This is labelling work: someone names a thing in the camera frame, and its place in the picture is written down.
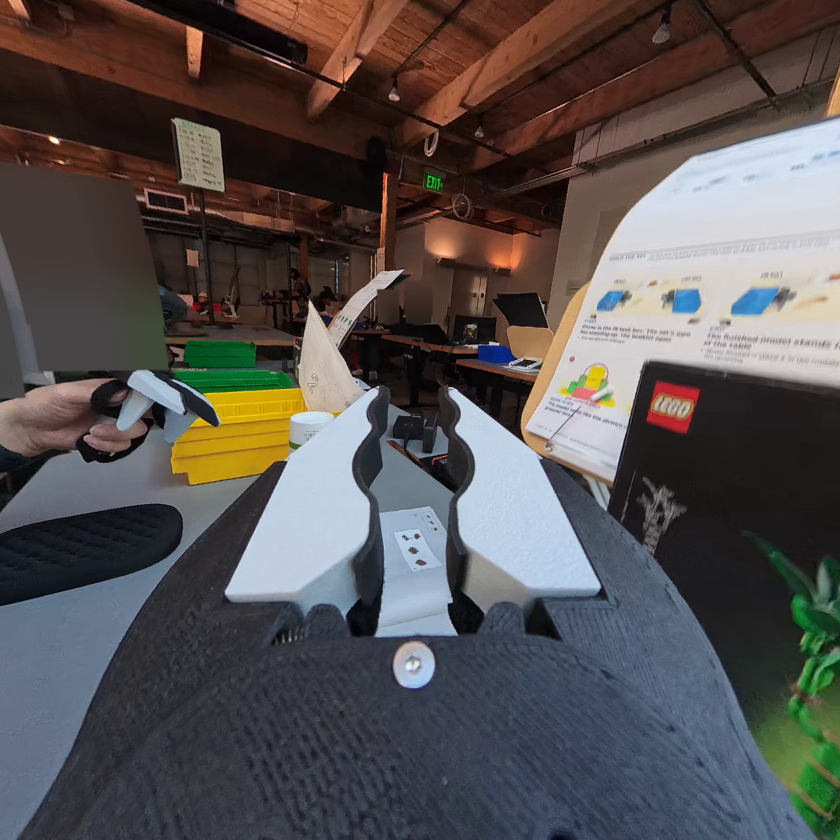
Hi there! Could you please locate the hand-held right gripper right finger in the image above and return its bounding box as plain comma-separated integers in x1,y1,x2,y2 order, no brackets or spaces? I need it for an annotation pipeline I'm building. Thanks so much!
436,386,602,624

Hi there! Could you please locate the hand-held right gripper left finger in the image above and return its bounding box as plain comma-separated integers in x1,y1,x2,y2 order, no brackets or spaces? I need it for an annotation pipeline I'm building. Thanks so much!
224,386,392,624

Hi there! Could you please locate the open lego instruction booklet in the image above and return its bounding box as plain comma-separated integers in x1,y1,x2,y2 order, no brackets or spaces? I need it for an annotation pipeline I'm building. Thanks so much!
375,505,457,637

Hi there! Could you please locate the black lego set box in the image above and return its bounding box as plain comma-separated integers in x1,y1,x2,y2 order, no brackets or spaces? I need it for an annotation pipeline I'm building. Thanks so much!
607,360,840,840

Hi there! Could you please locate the yellow plastic bin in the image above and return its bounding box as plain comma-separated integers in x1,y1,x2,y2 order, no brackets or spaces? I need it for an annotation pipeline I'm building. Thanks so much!
172,446,290,487
172,420,293,454
174,387,309,427

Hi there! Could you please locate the green plastic bin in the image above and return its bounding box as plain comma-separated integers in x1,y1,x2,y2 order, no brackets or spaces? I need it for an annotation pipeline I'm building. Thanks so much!
174,369,294,395
184,339,258,370

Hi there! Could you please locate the white paper cup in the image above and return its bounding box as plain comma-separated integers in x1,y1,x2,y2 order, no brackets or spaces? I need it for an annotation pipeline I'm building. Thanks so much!
289,411,336,454

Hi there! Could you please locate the small black orange box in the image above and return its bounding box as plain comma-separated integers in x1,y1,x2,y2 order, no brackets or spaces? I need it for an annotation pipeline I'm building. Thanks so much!
420,454,463,490

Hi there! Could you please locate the long wooden desk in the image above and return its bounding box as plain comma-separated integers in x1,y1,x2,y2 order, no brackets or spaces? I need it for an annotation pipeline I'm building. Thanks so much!
381,333,480,355
456,357,539,388

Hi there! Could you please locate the task sheet on wooden stand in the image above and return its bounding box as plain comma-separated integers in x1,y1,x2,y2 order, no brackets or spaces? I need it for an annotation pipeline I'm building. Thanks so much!
520,282,614,487

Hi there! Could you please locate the small wooden document stand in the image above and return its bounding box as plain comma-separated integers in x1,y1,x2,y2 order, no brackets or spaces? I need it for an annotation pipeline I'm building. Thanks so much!
507,325,555,362

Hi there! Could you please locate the black sheet on stand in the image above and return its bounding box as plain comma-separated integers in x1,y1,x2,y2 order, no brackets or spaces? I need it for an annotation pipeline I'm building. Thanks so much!
492,292,549,329

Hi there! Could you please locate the printed white paper bag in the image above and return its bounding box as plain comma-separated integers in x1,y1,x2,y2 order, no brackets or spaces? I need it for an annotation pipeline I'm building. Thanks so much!
328,269,411,349

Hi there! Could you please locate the white list sign on pole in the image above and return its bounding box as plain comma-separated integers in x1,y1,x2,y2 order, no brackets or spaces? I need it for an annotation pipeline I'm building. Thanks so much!
171,118,226,326

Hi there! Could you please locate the printed task instruction sheet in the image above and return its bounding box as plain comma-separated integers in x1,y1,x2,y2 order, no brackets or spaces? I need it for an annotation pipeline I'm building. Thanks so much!
525,118,840,483

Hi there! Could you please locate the black ceiling heater bar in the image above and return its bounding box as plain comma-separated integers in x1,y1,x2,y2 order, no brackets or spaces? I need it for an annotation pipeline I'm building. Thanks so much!
125,0,309,67

